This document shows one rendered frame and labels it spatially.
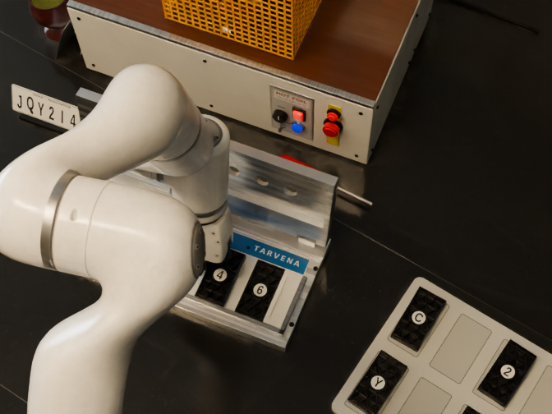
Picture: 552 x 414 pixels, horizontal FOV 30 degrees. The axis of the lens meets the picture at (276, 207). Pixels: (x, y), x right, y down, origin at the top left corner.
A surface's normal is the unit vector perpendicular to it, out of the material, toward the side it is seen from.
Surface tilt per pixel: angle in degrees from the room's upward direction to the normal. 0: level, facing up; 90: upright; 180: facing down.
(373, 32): 0
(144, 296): 40
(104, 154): 79
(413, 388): 0
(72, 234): 34
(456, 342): 0
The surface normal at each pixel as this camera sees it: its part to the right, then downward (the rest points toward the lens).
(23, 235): -0.22, 0.33
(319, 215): -0.38, 0.75
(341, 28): -0.02, -0.44
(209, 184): 0.37, 0.75
